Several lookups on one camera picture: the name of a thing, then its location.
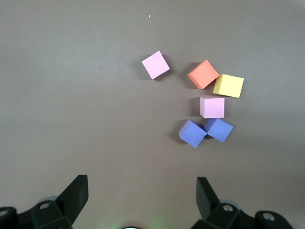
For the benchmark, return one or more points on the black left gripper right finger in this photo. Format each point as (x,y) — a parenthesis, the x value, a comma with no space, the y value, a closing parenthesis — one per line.
(207,200)

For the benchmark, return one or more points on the purple foam block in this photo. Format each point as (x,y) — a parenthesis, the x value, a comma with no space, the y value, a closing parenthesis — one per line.
(191,134)
(219,130)

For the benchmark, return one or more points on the pink foam block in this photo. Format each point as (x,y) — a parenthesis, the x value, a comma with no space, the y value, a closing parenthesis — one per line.
(155,65)
(213,107)

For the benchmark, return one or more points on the orange foam block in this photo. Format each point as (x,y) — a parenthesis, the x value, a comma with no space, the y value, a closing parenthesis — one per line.
(204,73)

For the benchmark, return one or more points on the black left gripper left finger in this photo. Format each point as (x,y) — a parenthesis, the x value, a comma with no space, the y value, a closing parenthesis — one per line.
(71,198)

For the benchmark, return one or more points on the yellow foam block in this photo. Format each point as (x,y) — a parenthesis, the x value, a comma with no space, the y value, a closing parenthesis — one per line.
(230,86)

